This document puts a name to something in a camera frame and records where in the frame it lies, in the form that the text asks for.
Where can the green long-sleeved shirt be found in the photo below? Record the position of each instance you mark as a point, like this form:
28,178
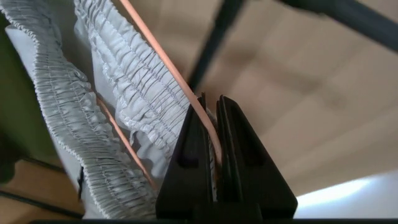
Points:
21,109

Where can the pale grey shorts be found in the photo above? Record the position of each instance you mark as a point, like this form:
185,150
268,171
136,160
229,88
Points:
130,77

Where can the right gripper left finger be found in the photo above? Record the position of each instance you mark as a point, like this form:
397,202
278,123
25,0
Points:
186,180

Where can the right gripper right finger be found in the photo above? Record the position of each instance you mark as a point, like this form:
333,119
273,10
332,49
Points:
258,183

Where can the pink clothes hanger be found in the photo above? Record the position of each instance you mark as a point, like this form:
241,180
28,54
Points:
171,67

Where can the beige curtain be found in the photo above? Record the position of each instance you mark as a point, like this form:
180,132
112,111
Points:
311,93

